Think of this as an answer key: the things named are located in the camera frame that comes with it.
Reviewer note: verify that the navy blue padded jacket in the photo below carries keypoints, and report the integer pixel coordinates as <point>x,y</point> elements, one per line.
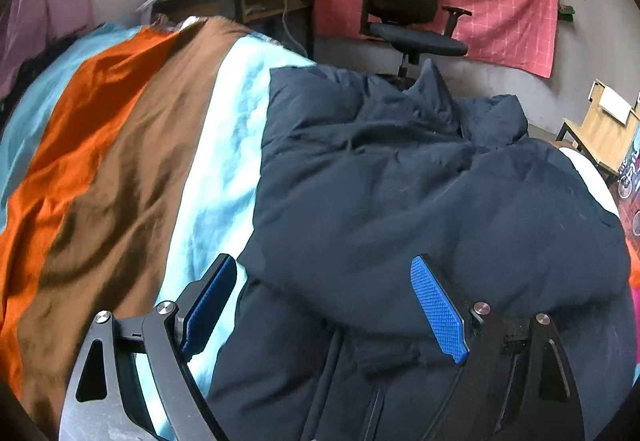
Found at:
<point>375,181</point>

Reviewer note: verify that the dark cloth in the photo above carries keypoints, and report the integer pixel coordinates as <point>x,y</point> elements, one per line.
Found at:
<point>30,71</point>

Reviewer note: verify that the small wooden chair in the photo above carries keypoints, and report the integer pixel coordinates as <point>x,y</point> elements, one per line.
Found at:
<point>605,136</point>

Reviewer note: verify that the striped bed sheet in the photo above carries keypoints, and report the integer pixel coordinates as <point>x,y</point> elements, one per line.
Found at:
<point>125,146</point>

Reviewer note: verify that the green wall ornament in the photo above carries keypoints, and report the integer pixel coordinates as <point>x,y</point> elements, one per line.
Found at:
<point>566,13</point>

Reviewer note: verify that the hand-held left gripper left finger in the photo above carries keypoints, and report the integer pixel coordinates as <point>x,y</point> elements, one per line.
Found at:
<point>212,306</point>

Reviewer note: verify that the pink curtain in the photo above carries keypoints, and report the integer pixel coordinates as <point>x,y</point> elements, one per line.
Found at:
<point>35,21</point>

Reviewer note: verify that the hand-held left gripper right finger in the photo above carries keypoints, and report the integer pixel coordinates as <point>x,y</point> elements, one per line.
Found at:
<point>440,311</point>

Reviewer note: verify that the printed wall poster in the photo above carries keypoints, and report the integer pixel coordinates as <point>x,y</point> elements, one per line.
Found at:
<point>631,186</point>

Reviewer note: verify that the white paper sheet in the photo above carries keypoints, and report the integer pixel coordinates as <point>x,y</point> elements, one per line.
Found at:
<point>616,105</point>

